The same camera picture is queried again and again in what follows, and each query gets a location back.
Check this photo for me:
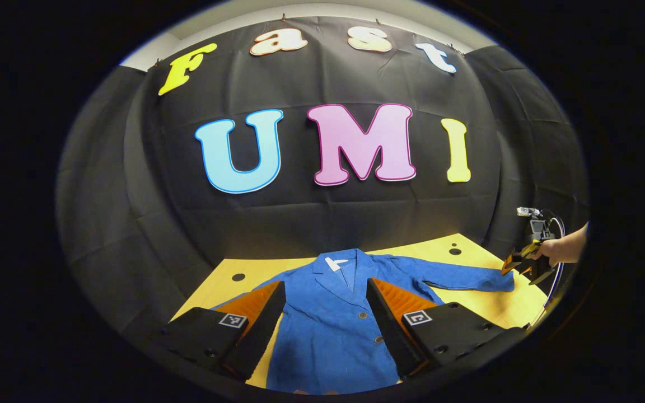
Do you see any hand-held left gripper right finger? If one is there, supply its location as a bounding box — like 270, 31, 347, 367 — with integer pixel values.
366, 277, 525, 379

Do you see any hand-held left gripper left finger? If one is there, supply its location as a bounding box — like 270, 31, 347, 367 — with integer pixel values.
157, 280, 287, 381

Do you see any blue corduroy jacket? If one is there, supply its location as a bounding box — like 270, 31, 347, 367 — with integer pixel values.
211, 248, 516, 396

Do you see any black backdrop cloth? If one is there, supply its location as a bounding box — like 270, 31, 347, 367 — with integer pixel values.
57, 16, 590, 359

